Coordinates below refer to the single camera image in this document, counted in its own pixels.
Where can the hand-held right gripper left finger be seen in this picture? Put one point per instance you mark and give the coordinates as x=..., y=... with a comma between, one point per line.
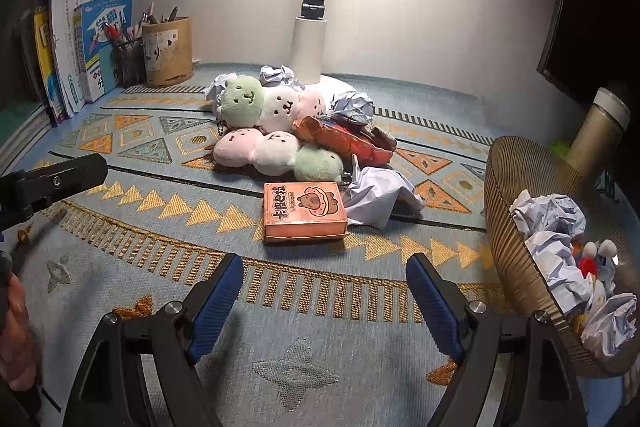
x=217, y=302

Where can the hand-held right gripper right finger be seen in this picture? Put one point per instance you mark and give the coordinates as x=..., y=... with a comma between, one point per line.
x=432, y=302

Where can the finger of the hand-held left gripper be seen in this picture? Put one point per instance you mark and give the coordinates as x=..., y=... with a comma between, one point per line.
x=65, y=177

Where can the amber ribbed glass bowl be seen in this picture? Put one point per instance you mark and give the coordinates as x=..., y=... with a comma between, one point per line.
x=515, y=267

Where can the orange cartoon print box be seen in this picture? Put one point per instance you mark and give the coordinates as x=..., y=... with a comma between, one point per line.
x=305, y=212

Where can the three-ball dango plush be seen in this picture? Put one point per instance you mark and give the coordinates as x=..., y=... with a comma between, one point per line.
x=275, y=152
x=242, y=102

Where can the white cat plush red bow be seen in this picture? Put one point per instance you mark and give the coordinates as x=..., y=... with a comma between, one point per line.
x=592, y=267

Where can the brown snack wrapper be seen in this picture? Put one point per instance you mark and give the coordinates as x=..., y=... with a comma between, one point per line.
x=385, y=139

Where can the orange snack packet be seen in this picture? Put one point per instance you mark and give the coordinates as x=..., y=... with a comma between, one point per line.
x=340, y=139

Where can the person's left hand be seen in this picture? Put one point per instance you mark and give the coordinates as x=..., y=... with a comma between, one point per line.
x=17, y=342

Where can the green-topped flat book stack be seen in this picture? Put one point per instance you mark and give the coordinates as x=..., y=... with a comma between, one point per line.
x=20, y=122

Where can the blue patterned table mat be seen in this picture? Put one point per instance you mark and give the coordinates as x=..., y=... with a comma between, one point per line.
x=325, y=307

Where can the yellow book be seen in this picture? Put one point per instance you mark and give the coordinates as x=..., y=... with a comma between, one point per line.
x=46, y=62

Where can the dark book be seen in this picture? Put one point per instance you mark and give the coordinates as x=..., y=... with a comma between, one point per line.
x=27, y=57

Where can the black mesh pen cup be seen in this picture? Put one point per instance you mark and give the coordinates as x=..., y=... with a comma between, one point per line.
x=129, y=64

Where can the blue workbook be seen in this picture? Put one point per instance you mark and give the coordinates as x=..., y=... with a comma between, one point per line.
x=107, y=37

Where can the bunch of coloured pens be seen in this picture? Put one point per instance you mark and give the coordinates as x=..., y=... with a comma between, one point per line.
x=120, y=32

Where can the bamboo pen holder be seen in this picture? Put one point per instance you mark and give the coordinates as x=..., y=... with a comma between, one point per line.
x=167, y=57

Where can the books and papers stack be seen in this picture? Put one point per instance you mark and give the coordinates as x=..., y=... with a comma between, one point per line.
x=75, y=7

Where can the bunch of dark pens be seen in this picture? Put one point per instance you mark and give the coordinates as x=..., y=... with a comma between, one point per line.
x=160, y=14

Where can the lime green packet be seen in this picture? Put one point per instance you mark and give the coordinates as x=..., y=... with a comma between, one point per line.
x=561, y=148

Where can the gold thermos bottle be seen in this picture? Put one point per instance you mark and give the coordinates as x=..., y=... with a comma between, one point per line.
x=597, y=132

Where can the white desk lamp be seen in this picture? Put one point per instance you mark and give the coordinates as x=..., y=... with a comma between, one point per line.
x=310, y=47

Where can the black screen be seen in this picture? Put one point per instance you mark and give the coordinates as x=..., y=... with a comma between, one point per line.
x=575, y=57

